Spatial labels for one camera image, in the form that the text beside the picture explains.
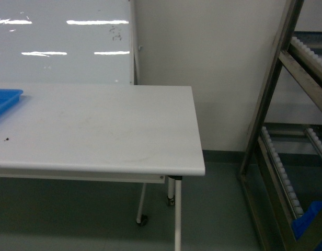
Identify blue plastic bin middle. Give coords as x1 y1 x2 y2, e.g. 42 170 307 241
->
291 201 322 240

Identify white glossy whiteboard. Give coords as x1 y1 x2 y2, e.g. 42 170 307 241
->
0 1 135 85

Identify blue plastic tray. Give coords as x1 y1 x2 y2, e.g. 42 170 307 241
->
0 89 24 117

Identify white table frame legs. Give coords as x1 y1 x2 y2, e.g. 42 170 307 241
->
0 167 183 251

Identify metal roller rack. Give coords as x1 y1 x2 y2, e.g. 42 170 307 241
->
238 1 322 250

